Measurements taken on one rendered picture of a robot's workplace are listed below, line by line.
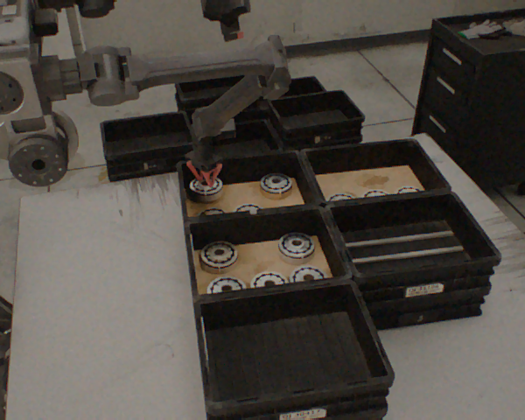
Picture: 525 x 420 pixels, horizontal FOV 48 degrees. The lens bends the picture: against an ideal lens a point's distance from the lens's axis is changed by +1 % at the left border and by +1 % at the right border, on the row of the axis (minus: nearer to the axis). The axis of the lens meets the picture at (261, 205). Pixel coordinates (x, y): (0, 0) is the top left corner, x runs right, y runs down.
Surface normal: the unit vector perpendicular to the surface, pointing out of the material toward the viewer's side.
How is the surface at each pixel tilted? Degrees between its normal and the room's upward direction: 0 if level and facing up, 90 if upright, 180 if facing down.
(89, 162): 0
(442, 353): 0
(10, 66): 90
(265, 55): 42
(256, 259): 0
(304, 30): 90
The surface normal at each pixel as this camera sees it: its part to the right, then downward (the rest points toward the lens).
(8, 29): 0.00, -0.79
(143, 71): 0.18, -0.18
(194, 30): 0.27, 0.59
